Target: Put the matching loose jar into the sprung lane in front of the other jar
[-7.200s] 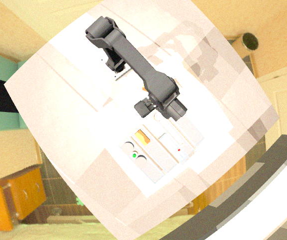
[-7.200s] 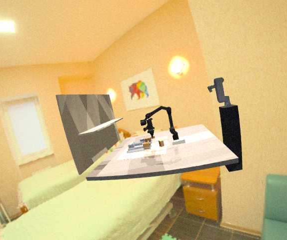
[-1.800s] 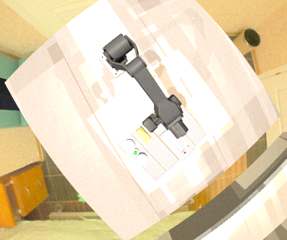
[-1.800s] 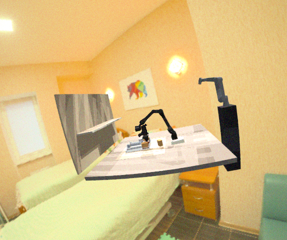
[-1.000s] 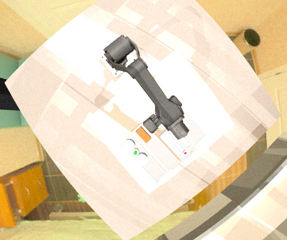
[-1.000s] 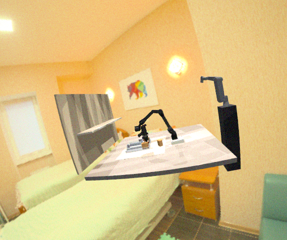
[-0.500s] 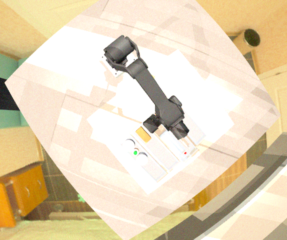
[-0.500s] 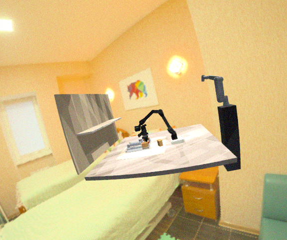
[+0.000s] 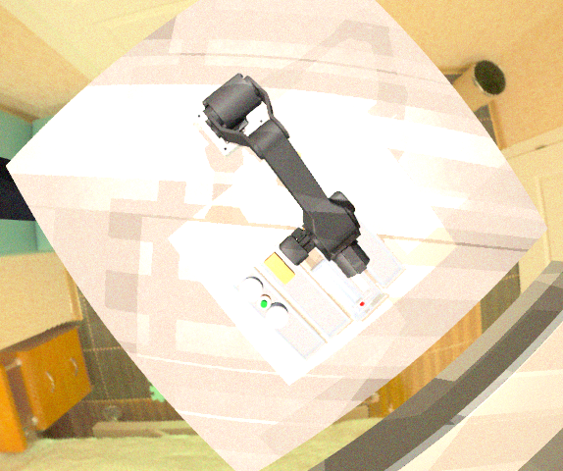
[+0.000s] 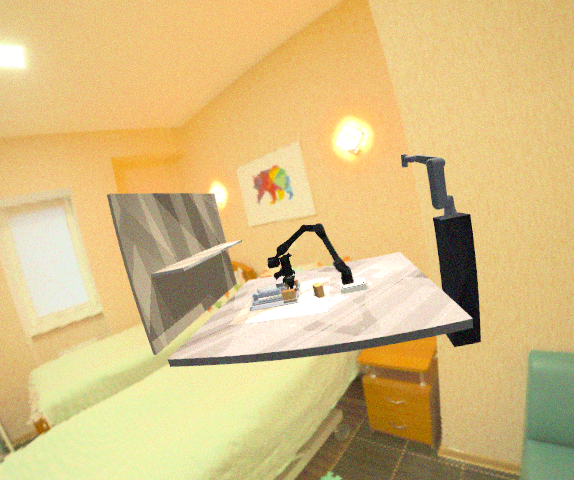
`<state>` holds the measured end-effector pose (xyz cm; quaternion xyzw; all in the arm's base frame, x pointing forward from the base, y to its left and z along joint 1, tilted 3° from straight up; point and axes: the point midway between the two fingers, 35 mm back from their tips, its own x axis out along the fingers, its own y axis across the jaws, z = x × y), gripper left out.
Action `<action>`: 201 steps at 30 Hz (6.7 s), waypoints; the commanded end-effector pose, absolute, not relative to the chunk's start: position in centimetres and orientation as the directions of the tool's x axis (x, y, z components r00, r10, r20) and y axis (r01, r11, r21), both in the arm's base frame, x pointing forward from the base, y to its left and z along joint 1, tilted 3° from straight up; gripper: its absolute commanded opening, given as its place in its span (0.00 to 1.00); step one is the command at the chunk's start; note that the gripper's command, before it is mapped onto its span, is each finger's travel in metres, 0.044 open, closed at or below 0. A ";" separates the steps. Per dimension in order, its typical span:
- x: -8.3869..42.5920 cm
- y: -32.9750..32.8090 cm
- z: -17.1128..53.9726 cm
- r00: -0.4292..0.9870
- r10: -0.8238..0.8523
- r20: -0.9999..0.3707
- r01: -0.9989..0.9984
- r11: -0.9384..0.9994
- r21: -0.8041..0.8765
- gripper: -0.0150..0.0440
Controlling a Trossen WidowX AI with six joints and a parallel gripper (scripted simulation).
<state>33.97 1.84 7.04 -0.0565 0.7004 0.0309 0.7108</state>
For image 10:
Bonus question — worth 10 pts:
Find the pale yellow block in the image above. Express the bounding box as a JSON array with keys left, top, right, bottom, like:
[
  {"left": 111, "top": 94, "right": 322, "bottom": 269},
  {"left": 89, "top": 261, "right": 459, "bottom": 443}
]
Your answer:
[{"left": 312, "top": 283, "right": 325, "bottom": 298}]

